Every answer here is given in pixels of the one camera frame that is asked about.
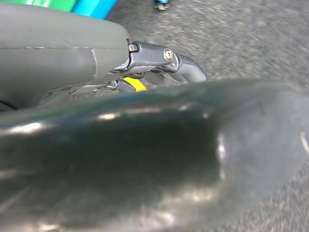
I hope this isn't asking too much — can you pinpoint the green plastic crate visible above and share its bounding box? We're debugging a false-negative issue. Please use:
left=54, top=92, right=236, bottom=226
left=0, top=0, right=78, bottom=13

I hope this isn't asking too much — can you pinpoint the yellow floor tape strip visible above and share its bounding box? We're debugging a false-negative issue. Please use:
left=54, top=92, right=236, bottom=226
left=123, top=76, right=148, bottom=93

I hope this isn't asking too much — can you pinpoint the blue metal shelf rack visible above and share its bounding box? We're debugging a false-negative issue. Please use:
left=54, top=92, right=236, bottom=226
left=72, top=0, right=170, bottom=20

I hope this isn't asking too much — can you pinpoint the glossy grey curved panel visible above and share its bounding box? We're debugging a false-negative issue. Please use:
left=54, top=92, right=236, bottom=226
left=0, top=78, right=309, bottom=232

